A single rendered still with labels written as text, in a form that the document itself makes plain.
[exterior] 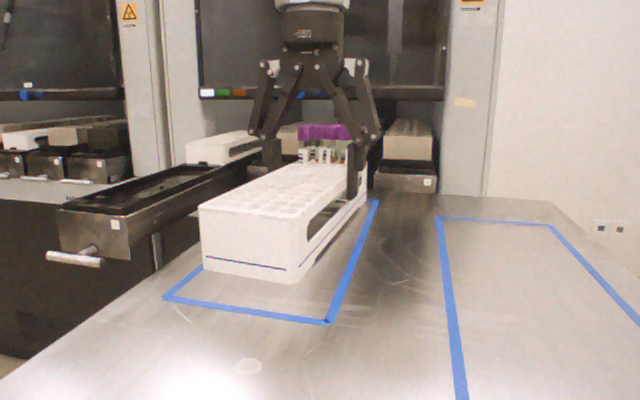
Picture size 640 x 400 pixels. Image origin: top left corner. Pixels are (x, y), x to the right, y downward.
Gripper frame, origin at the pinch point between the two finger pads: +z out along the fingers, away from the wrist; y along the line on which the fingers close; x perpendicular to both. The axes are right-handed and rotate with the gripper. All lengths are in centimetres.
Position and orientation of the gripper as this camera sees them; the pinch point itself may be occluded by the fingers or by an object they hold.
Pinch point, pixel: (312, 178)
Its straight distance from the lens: 51.4
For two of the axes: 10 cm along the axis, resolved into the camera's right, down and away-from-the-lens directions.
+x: 3.4, -2.3, 9.1
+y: 9.4, 0.8, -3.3
